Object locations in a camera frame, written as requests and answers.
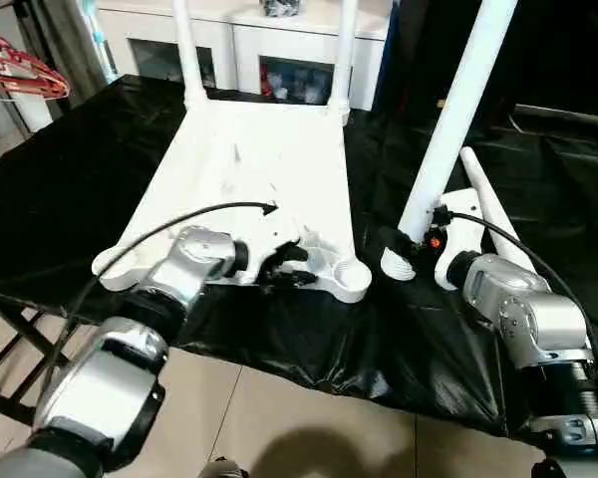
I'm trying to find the large black box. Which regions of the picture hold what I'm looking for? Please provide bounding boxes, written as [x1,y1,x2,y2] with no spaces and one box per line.
[373,0,517,131]

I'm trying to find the black tangled bundle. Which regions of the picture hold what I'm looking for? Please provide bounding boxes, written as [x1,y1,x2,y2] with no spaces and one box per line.
[258,0,301,20]

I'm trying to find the grey curtain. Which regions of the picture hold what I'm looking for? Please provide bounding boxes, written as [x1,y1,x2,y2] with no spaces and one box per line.
[29,0,120,110]

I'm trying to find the black plastic mat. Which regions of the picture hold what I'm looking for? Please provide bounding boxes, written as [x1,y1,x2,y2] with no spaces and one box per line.
[0,74,598,440]

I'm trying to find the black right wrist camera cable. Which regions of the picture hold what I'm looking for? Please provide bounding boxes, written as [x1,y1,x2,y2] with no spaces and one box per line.
[436,208,598,390]

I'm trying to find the white plastic table leg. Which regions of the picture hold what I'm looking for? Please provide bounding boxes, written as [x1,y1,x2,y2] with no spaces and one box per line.
[380,0,520,284]
[171,0,211,110]
[458,146,535,271]
[328,0,364,120]

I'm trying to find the white plastic table top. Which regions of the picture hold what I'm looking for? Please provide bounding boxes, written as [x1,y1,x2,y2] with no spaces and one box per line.
[92,93,374,304]

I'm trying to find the red wire hangers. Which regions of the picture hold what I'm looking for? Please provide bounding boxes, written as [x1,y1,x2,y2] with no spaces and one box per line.
[0,22,72,105]

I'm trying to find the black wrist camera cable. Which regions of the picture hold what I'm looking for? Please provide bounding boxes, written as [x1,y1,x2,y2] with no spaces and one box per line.
[436,208,598,390]
[44,200,280,380]

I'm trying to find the small white box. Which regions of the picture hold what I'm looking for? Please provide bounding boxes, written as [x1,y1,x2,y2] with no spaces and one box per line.
[12,97,55,134]

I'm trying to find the white cabinet with glass doors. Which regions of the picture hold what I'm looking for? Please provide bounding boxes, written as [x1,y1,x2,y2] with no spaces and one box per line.
[97,0,396,112]

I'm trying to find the black left wrist camera cable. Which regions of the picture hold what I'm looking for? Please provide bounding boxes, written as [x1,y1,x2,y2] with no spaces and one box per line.
[44,200,280,380]

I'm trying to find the black flat monitor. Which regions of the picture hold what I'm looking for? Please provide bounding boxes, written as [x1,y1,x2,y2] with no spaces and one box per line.
[511,103,598,132]

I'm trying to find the black folding table frame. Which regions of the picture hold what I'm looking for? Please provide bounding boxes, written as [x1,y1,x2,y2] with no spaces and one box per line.
[0,292,67,425]

